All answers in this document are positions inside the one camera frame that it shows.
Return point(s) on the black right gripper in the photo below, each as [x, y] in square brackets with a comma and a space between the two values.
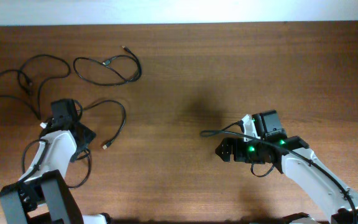
[239, 155]

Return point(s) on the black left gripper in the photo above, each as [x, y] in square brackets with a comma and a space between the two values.
[90, 136]

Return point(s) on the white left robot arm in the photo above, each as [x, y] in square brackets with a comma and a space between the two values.
[41, 194]

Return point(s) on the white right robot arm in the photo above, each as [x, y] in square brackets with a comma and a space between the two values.
[299, 163]

